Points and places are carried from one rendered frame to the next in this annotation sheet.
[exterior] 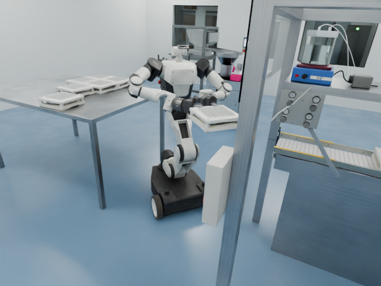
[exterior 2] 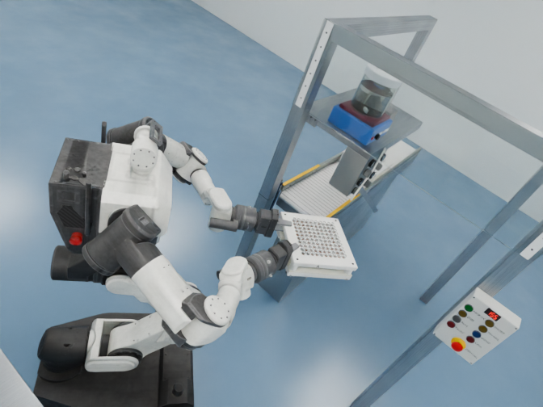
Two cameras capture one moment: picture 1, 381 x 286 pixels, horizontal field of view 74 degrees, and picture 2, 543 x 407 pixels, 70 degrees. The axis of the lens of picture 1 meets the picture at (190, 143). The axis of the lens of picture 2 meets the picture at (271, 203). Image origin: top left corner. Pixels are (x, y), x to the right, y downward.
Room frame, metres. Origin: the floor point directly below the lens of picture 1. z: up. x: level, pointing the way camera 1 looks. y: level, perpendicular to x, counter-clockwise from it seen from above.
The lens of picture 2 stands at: (1.67, 0.94, 1.95)
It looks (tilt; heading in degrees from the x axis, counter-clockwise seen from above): 38 degrees down; 270
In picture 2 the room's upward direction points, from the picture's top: 23 degrees clockwise
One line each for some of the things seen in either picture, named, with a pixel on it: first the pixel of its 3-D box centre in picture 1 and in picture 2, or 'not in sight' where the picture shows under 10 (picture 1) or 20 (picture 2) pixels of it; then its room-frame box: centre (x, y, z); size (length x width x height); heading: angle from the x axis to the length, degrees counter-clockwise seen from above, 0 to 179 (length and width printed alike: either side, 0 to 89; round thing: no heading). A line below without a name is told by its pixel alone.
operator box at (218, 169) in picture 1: (219, 185); (474, 326); (0.81, -0.12, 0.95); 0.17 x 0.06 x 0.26; 155
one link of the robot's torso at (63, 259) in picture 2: (174, 108); (101, 259); (2.13, 0.16, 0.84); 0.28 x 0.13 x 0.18; 25
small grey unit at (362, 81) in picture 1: (359, 80); not in sight; (1.35, -0.87, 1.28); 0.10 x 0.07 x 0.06; 65
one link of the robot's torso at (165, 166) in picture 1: (175, 167); (114, 344); (2.06, 0.13, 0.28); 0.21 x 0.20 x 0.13; 25
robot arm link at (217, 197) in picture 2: (206, 96); (216, 204); (1.86, -0.10, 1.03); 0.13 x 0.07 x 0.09; 133
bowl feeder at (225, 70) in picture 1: (230, 64); not in sight; (4.29, -0.58, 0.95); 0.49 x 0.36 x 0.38; 64
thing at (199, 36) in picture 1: (202, 68); not in sight; (5.04, -0.15, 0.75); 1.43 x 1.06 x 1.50; 64
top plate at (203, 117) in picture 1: (215, 113); (317, 240); (1.48, -0.14, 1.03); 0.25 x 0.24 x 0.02; 115
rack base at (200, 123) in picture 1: (214, 121); (312, 249); (1.48, -0.14, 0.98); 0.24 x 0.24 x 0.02; 25
